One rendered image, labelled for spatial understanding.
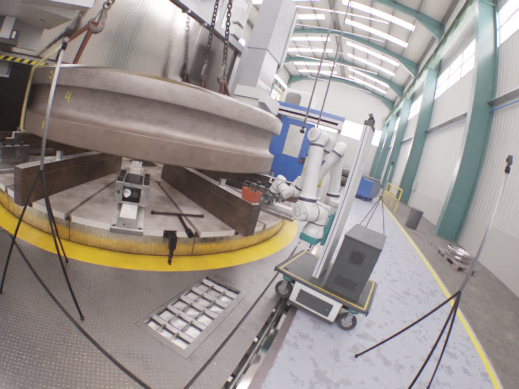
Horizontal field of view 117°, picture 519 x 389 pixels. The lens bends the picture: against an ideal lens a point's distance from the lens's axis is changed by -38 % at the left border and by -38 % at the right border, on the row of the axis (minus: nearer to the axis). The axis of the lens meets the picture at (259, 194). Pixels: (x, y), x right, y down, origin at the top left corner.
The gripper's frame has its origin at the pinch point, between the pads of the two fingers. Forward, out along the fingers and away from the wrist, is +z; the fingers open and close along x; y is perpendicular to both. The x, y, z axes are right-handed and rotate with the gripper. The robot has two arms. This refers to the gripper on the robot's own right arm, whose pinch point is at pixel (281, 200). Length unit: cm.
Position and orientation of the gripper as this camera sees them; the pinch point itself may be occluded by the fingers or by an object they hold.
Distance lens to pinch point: 276.2
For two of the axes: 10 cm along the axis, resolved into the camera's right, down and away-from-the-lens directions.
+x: 3.5, 0.1, 9.4
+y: 6.9, 6.8, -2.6
